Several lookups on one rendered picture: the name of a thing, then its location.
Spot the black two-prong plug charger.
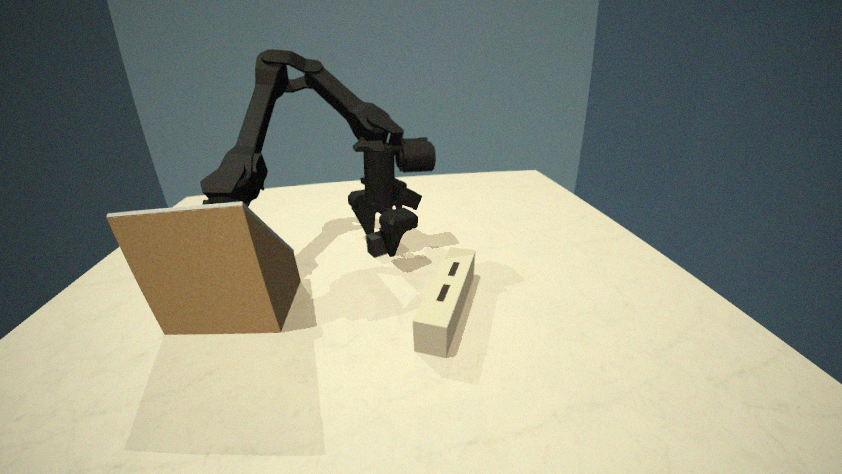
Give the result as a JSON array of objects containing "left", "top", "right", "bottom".
[{"left": 365, "top": 231, "right": 388, "bottom": 258}]

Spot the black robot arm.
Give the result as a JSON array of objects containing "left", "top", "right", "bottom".
[{"left": 200, "top": 49, "right": 436, "bottom": 207}]

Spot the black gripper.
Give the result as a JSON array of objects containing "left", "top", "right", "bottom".
[{"left": 348, "top": 174, "right": 418, "bottom": 257}]

